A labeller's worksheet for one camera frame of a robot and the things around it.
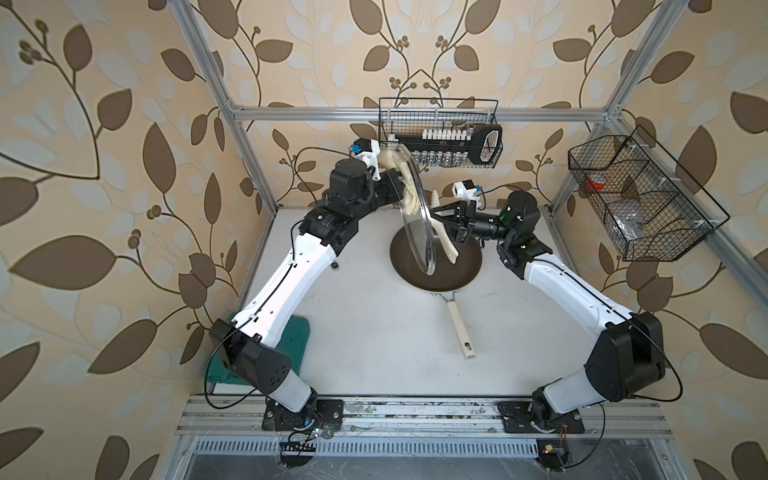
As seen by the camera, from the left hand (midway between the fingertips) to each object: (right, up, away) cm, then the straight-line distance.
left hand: (405, 169), depth 66 cm
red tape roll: (+53, 0, +14) cm, 55 cm away
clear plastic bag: (+56, -10, +7) cm, 57 cm away
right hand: (+5, -11, 0) cm, 12 cm away
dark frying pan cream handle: (+15, -29, +29) cm, 44 cm away
